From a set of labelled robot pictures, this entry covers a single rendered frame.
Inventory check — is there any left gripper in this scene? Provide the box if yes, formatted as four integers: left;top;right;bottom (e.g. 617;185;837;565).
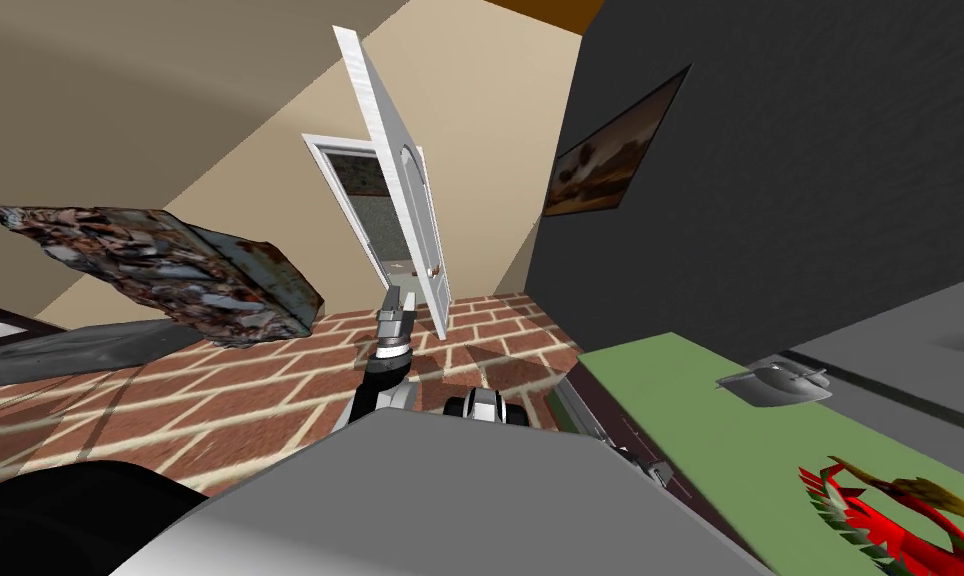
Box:
375;285;418;345

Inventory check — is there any white door leaf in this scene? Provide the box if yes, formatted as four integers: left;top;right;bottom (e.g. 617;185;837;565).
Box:
331;25;452;342

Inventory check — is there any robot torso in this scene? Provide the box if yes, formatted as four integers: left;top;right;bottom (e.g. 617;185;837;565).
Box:
109;387;775;576

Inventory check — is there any rusty mottled box furniture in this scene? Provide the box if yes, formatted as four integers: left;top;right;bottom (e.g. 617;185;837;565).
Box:
0;203;326;350

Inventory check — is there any dark grey flat slab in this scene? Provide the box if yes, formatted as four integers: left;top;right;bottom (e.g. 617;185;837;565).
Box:
0;303;208;393

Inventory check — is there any green top table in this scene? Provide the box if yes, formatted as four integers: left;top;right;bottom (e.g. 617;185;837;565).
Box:
545;331;964;576

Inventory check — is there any grey bowl-shaped object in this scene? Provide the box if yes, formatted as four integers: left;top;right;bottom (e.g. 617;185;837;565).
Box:
716;360;834;410

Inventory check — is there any grey flat furniture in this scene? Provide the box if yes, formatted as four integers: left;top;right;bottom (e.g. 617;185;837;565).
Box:
769;271;964;451

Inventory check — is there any red and green plant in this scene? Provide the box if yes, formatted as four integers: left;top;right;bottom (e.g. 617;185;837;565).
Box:
797;455;964;576

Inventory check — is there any brown landscape wall picture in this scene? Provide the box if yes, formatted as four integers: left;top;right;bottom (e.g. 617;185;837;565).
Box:
542;65;692;219

